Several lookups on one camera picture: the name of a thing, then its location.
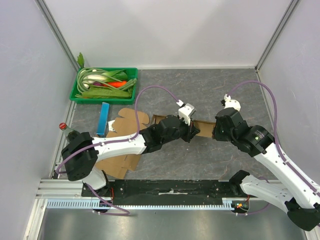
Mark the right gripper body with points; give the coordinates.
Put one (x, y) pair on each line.
(217, 128)

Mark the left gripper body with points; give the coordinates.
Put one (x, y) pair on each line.
(186, 130)

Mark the large cardboard box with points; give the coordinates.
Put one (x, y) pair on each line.
(206, 127)

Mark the small cardboard box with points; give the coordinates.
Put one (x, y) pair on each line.
(117, 167)

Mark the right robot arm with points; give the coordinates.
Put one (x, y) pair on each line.
(300, 196)

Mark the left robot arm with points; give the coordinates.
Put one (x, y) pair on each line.
(83, 151)

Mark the blue rectangular box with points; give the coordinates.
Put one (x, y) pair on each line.
(103, 120)

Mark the green asparagus bundle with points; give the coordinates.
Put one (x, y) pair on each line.
(128, 84)

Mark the small white plastic packet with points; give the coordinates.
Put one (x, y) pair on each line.
(110, 125)

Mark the green plastic tray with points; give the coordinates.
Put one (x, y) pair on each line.
(131, 72)

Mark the orange toy carrot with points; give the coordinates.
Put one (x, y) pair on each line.
(116, 84)

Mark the green lettuce leaf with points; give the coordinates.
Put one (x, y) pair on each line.
(105, 93)

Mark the white toy radish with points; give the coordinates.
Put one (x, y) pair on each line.
(93, 79)

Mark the green long beans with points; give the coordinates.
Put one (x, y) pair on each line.
(85, 72)

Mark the dark soda bottle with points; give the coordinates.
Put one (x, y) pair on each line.
(70, 134)

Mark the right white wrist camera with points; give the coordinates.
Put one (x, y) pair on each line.
(228, 102)

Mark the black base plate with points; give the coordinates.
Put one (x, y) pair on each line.
(170, 192)

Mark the right aluminium frame post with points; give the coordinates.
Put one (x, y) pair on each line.
(293, 4)

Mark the aluminium frame post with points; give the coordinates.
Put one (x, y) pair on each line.
(43, 7)
(293, 4)

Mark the left aluminium frame post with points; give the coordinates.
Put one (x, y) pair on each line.
(43, 7)

